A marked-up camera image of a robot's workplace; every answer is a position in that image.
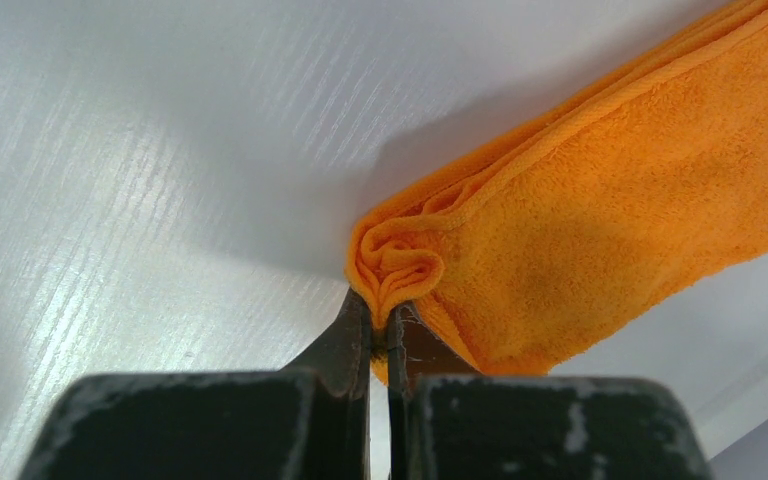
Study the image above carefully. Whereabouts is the orange towel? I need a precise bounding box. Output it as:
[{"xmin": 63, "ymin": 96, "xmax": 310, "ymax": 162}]
[{"xmin": 345, "ymin": 1, "xmax": 768, "ymax": 375}]

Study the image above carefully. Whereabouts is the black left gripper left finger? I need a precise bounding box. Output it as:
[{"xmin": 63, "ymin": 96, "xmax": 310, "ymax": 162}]
[{"xmin": 20, "ymin": 292, "xmax": 371, "ymax": 479}]

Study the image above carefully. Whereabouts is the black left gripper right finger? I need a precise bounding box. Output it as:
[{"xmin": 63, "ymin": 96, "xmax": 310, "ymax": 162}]
[{"xmin": 387, "ymin": 303, "xmax": 713, "ymax": 479}]

